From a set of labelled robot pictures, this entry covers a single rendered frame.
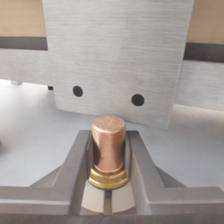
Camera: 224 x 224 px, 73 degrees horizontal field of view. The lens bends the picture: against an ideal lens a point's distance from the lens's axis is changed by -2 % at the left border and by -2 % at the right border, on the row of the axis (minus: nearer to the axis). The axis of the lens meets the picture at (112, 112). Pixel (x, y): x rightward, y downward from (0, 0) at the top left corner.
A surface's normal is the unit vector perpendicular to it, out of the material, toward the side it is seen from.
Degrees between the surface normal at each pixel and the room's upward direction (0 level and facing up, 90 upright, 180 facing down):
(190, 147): 180
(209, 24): 90
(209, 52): 90
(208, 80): 90
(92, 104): 90
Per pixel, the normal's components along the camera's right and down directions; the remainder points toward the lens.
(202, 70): -0.33, 0.42
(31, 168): 0.02, -0.89
